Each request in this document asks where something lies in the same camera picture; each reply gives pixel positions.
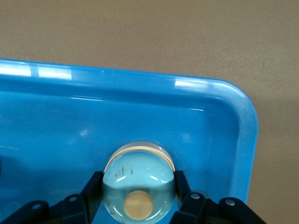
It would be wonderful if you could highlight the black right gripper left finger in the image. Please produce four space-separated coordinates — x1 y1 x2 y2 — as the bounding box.
0 171 105 224

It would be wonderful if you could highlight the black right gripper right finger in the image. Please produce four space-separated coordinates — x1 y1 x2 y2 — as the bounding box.
171 170 266 224

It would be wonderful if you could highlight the light blue call bell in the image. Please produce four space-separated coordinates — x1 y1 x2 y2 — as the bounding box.
102 140 176 222

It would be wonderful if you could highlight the blue plastic tray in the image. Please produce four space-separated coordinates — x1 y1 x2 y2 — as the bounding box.
0 58 259 224

